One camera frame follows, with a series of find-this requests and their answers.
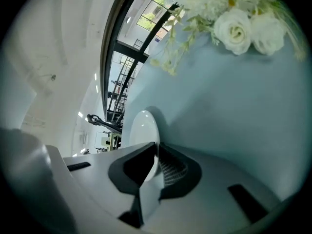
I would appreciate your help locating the light blue table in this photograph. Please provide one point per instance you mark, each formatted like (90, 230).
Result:
(231, 106)

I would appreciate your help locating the large white flower bouquet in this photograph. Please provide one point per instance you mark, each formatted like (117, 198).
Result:
(234, 30)

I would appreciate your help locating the white ceramic plate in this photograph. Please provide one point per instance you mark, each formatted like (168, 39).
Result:
(143, 130)

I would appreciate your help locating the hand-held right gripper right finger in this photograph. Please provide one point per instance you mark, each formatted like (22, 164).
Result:
(214, 179)

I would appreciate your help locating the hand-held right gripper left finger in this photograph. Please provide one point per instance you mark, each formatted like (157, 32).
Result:
(97, 169)

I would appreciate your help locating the lime green desk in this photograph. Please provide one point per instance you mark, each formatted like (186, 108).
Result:
(114, 140)

